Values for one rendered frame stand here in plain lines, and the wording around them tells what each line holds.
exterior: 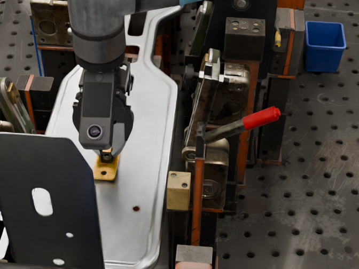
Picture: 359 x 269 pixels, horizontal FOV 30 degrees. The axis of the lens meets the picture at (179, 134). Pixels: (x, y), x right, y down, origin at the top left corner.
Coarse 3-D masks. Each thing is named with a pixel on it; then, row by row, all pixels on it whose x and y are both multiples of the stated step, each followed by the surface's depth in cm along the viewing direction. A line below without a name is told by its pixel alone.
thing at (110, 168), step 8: (104, 152) 110; (96, 160) 110; (104, 160) 109; (112, 160) 110; (96, 168) 109; (104, 168) 109; (112, 168) 109; (96, 176) 108; (104, 176) 108; (112, 176) 108
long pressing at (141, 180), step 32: (64, 96) 122; (128, 96) 122; (160, 96) 122; (64, 128) 116; (160, 128) 117; (128, 160) 111; (160, 160) 111; (32, 192) 107; (128, 192) 107; (160, 192) 106; (128, 224) 102; (160, 224) 102; (128, 256) 98
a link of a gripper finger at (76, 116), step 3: (75, 102) 102; (75, 105) 102; (75, 108) 102; (75, 111) 102; (72, 114) 103; (75, 114) 103; (78, 114) 103; (72, 117) 103; (75, 117) 103; (78, 117) 103; (72, 120) 104; (75, 120) 104; (78, 120) 103; (75, 123) 104; (78, 123) 104; (75, 126) 105; (78, 126) 105; (78, 129) 105
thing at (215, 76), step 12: (192, 72) 94; (204, 72) 96; (216, 72) 94; (204, 84) 94; (216, 84) 94; (228, 84) 96; (204, 96) 96; (204, 108) 98; (192, 120) 100; (204, 120) 99; (192, 132) 101; (192, 144) 103
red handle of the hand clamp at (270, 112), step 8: (256, 112) 100; (264, 112) 99; (272, 112) 99; (240, 120) 102; (248, 120) 100; (256, 120) 100; (264, 120) 99; (272, 120) 99; (224, 128) 103; (232, 128) 102; (240, 128) 101; (248, 128) 101; (208, 136) 103; (216, 136) 103; (224, 136) 103
